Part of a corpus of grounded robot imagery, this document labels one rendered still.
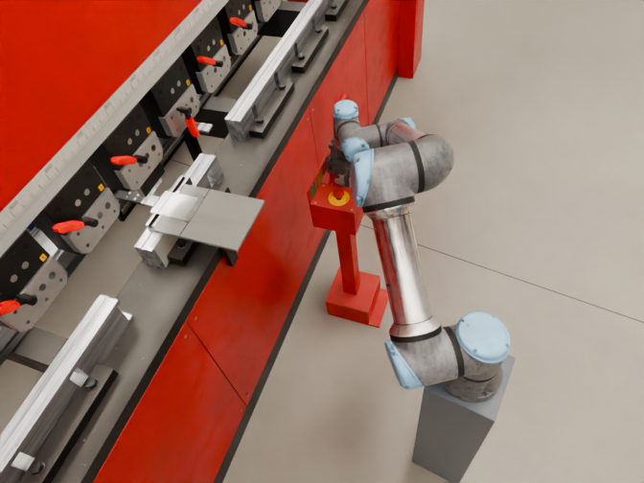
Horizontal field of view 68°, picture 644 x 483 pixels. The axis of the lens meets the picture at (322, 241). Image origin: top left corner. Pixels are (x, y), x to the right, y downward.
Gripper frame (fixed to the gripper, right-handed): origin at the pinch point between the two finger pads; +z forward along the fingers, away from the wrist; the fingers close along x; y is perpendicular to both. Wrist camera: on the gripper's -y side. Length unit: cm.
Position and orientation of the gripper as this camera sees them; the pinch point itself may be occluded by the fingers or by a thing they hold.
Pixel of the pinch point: (350, 187)
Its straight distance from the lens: 172.1
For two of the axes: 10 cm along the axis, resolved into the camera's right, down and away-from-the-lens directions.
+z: 0.3, 5.8, 8.1
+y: -9.4, -2.6, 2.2
